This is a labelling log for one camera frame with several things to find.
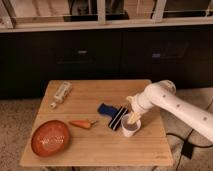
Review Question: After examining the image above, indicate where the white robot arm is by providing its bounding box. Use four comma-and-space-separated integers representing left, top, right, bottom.
127, 80, 213, 142

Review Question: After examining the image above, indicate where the wooden table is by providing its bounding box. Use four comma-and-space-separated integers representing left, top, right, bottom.
20, 80, 173, 167

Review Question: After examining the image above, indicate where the white window frame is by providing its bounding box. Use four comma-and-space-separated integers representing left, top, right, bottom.
0, 0, 213, 32

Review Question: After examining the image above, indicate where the orange carrot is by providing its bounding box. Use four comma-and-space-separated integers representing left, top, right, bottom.
70, 120, 94, 129

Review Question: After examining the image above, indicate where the clear plastic bottle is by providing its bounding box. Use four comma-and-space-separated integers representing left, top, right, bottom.
50, 81, 72, 108

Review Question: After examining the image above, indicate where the black power cable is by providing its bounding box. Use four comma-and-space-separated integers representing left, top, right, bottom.
165, 131, 213, 171

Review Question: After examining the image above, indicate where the orange ceramic bowl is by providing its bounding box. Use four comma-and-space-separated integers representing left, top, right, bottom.
31, 120, 70, 157

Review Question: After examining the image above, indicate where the dark cabinet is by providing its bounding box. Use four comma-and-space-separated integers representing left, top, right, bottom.
0, 26, 213, 99

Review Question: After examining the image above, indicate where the white ceramic cup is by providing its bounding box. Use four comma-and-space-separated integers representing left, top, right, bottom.
121, 114, 141, 137

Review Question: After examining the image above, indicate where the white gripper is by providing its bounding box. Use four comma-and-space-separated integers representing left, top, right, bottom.
126, 93, 153, 124

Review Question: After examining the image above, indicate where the blue black brush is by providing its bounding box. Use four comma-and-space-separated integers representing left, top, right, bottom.
97, 103, 129, 131

